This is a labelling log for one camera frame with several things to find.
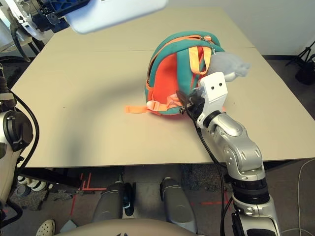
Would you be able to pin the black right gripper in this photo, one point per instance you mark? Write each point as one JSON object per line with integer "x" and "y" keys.
{"x": 197, "y": 107}

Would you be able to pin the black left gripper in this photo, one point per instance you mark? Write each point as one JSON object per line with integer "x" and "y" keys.
{"x": 53, "y": 20}

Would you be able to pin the orange and teal backpack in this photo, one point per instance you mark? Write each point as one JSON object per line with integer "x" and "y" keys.
{"x": 169, "y": 81}

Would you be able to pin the white pencil case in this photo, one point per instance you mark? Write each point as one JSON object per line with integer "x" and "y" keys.
{"x": 115, "y": 12}

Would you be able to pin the grey plush toy pendant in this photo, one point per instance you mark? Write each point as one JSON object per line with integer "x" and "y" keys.
{"x": 229, "y": 64}

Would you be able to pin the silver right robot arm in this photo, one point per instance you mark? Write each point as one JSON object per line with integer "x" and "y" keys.
{"x": 236, "y": 147}

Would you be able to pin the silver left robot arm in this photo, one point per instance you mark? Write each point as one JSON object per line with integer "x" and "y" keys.
{"x": 14, "y": 127}

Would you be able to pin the black framed side table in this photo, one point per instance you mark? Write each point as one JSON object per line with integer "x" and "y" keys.
{"x": 37, "y": 45}

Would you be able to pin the grey robot right leg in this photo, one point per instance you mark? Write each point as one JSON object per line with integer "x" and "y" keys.
{"x": 177, "y": 201}

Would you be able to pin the grey robot leg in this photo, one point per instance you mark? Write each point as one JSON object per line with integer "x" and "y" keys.
{"x": 110, "y": 204}
{"x": 177, "y": 201}

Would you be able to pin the teal and black shoe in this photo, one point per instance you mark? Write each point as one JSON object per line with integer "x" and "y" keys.
{"x": 128, "y": 204}

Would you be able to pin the black tripod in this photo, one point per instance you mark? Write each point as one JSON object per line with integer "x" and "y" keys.
{"x": 305, "y": 71}

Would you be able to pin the grey robot left leg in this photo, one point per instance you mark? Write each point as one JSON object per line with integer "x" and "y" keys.
{"x": 110, "y": 204}

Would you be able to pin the beige robot torso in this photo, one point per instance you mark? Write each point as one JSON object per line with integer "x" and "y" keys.
{"x": 128, "y": 228}

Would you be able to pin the small grey flat piece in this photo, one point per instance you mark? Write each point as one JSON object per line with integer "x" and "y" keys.
{"x": 68, "y": 226}

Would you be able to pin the white perforated clog shoe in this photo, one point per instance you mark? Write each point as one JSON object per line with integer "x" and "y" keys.
{"x": 45, "y": 228}

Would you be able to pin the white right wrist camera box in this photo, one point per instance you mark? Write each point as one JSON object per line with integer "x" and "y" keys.
{"x": 214, "y": 86}

